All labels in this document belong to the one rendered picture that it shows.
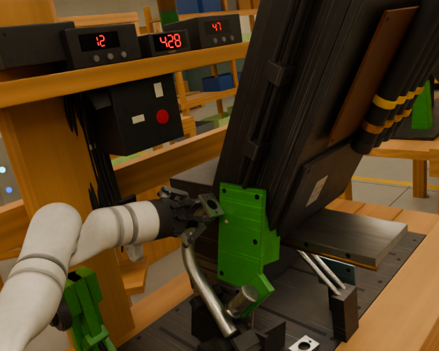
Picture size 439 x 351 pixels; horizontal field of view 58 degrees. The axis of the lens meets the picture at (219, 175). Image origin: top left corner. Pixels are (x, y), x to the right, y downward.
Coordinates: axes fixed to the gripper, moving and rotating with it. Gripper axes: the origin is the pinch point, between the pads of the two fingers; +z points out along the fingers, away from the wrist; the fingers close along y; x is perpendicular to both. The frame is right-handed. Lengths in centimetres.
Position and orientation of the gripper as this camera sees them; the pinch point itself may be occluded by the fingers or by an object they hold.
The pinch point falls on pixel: (203, 211)
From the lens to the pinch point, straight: 83.6
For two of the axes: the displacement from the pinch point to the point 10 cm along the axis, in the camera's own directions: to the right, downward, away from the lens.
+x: -5.4, 6.0, 5.9
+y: -4.7, -7.9, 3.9
